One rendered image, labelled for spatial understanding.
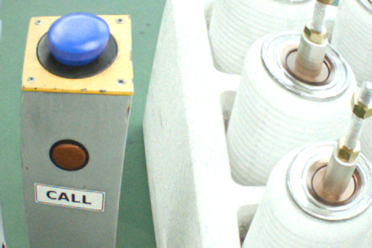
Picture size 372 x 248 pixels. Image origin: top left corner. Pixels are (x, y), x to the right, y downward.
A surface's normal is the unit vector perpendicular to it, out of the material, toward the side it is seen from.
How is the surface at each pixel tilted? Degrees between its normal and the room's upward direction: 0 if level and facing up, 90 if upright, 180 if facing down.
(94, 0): 0
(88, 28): 0
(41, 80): 0
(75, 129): 90
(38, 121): 90
